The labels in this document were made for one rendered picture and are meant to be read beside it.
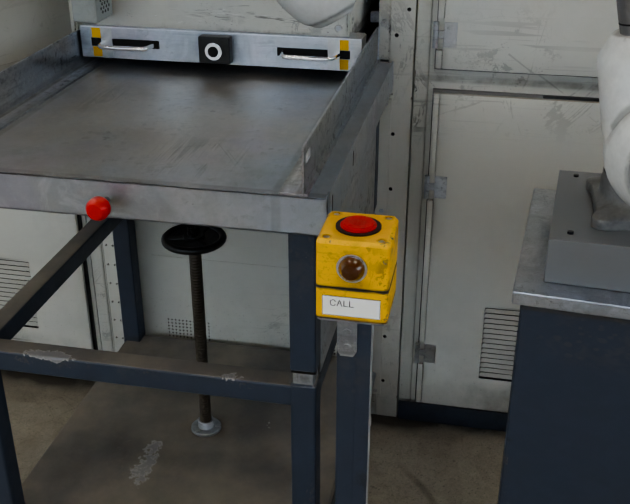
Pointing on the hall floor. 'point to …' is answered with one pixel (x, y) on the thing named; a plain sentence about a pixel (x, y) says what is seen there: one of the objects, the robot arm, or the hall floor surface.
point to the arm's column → (578, 411)
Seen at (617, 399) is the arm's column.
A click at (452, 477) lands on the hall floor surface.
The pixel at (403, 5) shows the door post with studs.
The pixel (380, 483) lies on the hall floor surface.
